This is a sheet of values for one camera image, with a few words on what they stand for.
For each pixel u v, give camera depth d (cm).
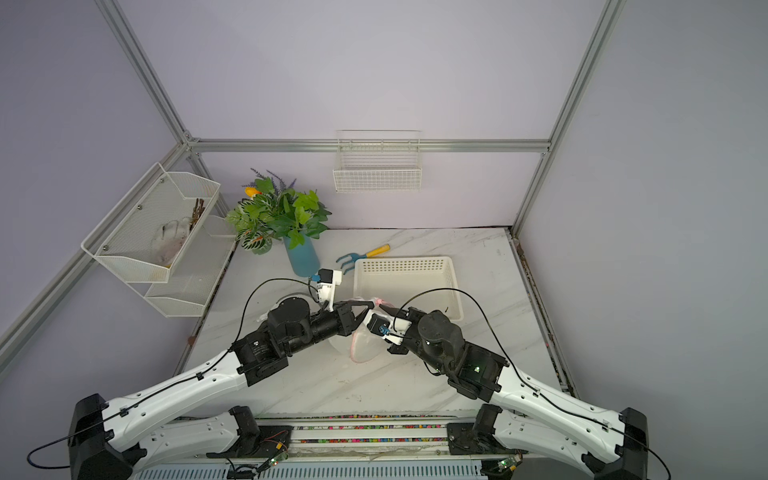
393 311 59
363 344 65
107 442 39
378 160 96
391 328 53
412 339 56
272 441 73
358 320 64
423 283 106
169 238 78
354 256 111
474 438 73
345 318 59
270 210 82
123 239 68
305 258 101
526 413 47
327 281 61
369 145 93
